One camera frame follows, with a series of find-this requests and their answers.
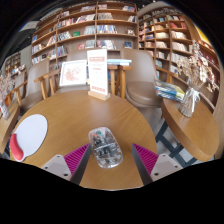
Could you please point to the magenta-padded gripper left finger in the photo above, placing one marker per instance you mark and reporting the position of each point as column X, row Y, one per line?
column 75, row 160

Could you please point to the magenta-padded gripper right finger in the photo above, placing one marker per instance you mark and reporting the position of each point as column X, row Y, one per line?
column 148, row 160

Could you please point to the transparent computer mouse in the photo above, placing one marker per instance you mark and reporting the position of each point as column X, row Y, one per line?
column 106, row 148

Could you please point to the white mouse pad red rest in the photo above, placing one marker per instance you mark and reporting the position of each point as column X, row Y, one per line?
column 31, row 133

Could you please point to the round wooden side table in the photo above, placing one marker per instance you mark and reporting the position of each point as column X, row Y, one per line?
column 6, row 125
column 195, row 133

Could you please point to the stack of colourful books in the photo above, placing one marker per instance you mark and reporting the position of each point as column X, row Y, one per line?
column 170, row 90

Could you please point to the white framed red picture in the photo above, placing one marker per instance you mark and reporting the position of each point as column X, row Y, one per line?
column 73, row 73

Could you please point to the white sign on wooden base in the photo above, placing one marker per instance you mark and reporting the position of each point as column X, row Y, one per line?
column 97, row 71

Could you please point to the glass vase dried pink flowers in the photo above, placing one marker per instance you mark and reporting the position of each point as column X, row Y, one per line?
column 5, row 96

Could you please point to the glass vase dried beige flowers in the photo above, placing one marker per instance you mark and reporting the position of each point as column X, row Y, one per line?
column 196, row 71

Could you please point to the stack of teal books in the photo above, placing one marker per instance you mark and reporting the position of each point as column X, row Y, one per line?
column 119, row 62

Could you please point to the small distant wooden bookshelf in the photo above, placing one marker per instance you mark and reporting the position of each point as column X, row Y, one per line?
column 12, row 63

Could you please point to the curved wooden bookshelf with books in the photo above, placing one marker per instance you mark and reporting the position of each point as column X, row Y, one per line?
column 166, row 36

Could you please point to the wide wooden bookshelf with books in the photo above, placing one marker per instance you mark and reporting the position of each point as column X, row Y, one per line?
column 83, row 30

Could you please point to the white hanging ceiling panel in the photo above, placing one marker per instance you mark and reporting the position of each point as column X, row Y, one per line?
column 29, row 26

